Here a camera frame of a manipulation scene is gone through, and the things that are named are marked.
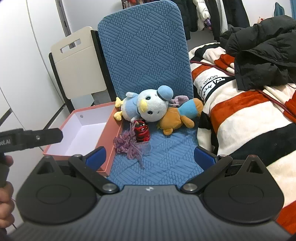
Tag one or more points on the blue textured chair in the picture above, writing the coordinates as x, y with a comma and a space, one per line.
143, 46

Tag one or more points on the row of hanging clothes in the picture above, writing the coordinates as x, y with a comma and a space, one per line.
215, 14

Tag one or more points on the cream folding chair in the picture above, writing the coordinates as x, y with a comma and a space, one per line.
76, 69

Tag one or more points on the white wardrobe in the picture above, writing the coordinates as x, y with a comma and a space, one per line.
23, 58

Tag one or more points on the striped fleece blanket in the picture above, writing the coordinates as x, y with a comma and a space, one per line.
242, 111

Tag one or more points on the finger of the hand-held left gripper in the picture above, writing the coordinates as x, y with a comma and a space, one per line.
41, 138

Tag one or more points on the purple fluffy plush toy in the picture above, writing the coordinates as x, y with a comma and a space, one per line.
181, 99

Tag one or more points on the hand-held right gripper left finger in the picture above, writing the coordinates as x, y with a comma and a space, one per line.
96, 158

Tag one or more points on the brown bear plush toy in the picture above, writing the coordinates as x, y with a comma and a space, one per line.
173, 118

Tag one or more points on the person's left hand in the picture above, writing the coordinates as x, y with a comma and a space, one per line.
5, 204

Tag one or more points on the pink cardboard box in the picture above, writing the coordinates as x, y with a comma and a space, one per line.
78, 136

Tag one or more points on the red patterned cloth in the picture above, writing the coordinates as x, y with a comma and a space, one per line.
131, 2

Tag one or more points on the red figurine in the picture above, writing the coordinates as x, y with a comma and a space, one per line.
141, 132

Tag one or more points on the purple ribbon organza bag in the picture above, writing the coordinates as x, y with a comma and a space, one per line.
124, 143

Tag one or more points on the blue duck plush toy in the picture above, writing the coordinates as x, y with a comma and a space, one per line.
150, 104

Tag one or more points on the black puffer jacket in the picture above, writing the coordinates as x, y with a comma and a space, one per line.
261, 51

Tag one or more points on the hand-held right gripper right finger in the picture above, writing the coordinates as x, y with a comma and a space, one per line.
204, 158

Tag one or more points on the teal cloth item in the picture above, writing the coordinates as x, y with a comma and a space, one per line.
279, 9

